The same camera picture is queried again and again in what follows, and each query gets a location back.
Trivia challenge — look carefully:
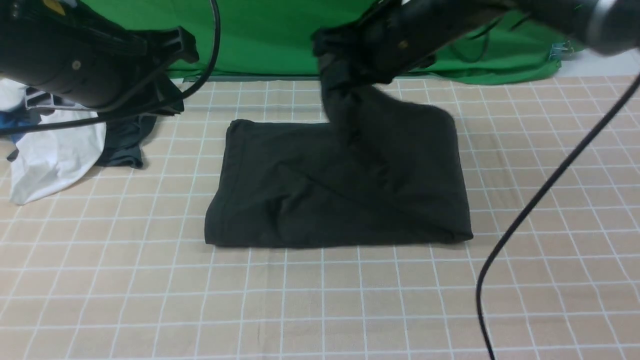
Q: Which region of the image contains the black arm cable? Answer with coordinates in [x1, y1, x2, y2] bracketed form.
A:
[0, 0, 222, 136]
[475, 75, 640, 360]

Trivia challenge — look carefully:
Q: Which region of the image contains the blue crumpled garment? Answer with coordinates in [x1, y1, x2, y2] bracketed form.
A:
[0, 109, 41, 131]

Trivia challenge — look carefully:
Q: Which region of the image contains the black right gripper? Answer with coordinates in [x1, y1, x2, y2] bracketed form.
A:
[353, 0, 506, 84]

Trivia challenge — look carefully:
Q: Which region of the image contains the dark teal crumpled garment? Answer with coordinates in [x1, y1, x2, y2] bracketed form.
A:
[94, 75, 181, 169]

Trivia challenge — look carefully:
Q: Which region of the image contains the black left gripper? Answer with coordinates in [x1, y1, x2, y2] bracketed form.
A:
[0, 0, 198, 111]

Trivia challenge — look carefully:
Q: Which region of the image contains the white crumpled shirt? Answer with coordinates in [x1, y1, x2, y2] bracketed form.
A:
[0, 79, 106, 206]

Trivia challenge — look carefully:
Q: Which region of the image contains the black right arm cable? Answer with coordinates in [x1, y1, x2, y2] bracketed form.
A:
[475, 75, 640, 360]

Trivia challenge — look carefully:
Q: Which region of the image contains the blue binder clip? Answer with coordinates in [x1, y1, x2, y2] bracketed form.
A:
[548, 40, 575, 61]

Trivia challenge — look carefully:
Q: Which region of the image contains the dark gray long-sleeved shirt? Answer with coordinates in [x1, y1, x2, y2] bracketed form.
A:
[203, 27, 474, 249]

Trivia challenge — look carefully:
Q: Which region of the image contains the green backdrop cloth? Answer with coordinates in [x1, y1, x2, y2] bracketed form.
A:
[86, 0, 568, 85]

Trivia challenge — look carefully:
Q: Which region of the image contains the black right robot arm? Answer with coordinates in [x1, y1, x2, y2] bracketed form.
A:
[353, 0, 640, 83]

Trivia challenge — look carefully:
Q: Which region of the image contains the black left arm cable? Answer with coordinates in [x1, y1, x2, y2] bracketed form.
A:
[0, 0, 222, 136]

